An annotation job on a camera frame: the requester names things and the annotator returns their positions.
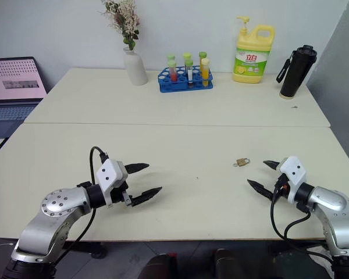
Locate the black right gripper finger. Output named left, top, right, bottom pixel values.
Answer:
left=262, top=159, right=281, bottom=173
left=247, top=178, right=276, bottom=200

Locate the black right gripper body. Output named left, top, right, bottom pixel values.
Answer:
left=274, top=173, right=290, bottom=200

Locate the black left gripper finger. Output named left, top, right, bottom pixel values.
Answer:
left=124, top=162, right=150, bottom=176
left=127, top=187, right=163, bottom=208

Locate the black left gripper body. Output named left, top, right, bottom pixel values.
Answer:
left=109, top=181, right=133, bottom=208

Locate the dark rounded shape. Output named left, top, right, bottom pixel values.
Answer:
left=144, top=252, right=179, bottom=279
left=213, top=248, right=245, bottom=279

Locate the blue test tube rack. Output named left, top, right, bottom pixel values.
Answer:
left=157, top=65, right=215, bottom=94

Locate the white ceramic vase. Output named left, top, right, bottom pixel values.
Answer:
left=122, top=46, right=149, bottom=87

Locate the green-capped tube with red liquid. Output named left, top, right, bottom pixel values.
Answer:
left=167, top=60, right=179, bottom=83

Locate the green-capped tube with white label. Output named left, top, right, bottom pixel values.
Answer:
left=184, top=59, right=195, bottom=88

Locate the yellow-capped tube with orange liquid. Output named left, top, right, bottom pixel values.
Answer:
left=200, top=58, right=211, bottom=88

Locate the yellow dish soap pump bottle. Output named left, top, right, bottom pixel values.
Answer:
left=232, top=15, right=276, bottom=84

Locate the dried flower bunch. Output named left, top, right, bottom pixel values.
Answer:
left=99, top=0, right=142, bottom=52

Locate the open grey laptop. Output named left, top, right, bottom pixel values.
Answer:
left=0, top=56, right=48, bottom=139

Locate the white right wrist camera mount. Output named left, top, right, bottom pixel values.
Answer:
left=277, top=156, right=308, bottom=205

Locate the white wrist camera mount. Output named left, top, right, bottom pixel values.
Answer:
left=95, top=158, right=129, bottom=209
left=277, top=156, right=308, bottom=205

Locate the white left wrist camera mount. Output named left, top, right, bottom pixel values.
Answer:
left=95, top=158, right=129, bottom=209

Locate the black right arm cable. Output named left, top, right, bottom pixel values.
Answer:
left=269, top=180, right=336, bottom=262

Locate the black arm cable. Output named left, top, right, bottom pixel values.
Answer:
left=54, top=146, right=109, bottom=264
left=269, top=180, right=336, bottom=262

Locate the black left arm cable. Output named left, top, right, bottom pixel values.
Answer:
left=54, top=146, right=109, bottom=264

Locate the black thermos bottle with strap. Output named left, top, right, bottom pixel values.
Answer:
left=276, top=44, right=318, bottom=101

